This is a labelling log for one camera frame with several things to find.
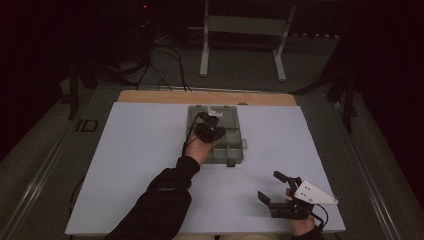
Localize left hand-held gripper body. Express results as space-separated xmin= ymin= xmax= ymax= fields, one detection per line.
xmin=193 ymin=106 xmax=227 ymax=144

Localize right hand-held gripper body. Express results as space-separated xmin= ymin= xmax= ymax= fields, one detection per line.
xmin=268 ymin=176 xmax=339 ymax=221

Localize grey-green plastic compartment box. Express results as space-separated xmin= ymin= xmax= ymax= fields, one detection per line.
xmin=184 ymin=104 xmax=248 ymax=168

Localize person's left hand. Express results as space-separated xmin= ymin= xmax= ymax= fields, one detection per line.
xmin=183 ymin=134 xmax=221 ymax=166

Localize person's right hand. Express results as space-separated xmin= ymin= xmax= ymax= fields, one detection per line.
xmin=285 ymin=187 xmax=316 ymax=237

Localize white board mat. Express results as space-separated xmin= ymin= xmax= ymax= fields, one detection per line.
xmin=64 ymin=101 xmax=346 ymax=236

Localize black tripod stand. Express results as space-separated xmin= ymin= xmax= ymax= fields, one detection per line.
xmin=67 ymin=59 xmax=148 ymax=121
xmin=289 ymin=61 xmax=360 ymax=134

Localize grey metal stand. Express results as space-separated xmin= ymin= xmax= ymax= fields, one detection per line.
xmin=199 ymin=0 xmax=297 ymax=83

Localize dark device with red light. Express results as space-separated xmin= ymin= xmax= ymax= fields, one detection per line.
xmin=134 ymin=0 xmax=155 ymax=62

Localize right hand-held gripper cable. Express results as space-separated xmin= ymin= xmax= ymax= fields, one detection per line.
xmin=311 ymin=202 xmax=330 ymax=232

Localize hand-held gripper cable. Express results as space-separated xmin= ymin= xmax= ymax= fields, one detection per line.
xmin=181 ymin=111 xmax=208 ymax=158
xmin=311 ymin=202 xmax=330 ymax=232

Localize left hand-held gripper cable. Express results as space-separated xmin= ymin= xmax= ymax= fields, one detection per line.
xmin=181 ymin=111 xmax=208 ymax=158

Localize black floor cables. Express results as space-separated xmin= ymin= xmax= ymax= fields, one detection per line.
xmin=134 ymin=42 xmax=193 ymax=92

